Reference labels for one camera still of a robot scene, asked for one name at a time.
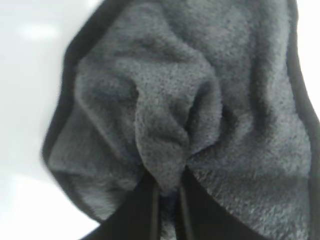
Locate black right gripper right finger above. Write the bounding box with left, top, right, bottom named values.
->
left=176, top=166, right=251, bottom=240

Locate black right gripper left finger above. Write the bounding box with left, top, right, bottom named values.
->
left=96, top=173, right=161, bottom=240

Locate dark gray cloth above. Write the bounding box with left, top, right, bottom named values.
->
left=41, top=0, right=320, bottom=240

